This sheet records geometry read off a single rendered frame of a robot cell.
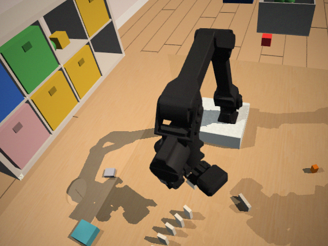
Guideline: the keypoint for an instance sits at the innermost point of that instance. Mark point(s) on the orange rectangular block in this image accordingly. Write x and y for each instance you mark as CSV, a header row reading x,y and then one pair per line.
x,y
314,168

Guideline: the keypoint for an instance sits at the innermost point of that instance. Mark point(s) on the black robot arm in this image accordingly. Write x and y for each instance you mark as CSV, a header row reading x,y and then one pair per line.
x,y
181,103

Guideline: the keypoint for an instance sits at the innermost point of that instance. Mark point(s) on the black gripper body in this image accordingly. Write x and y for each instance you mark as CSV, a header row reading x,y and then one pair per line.
x,y
209,178

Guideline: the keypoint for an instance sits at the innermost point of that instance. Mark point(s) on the teal block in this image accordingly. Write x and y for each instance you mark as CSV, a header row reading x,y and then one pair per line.
x,y
85,233

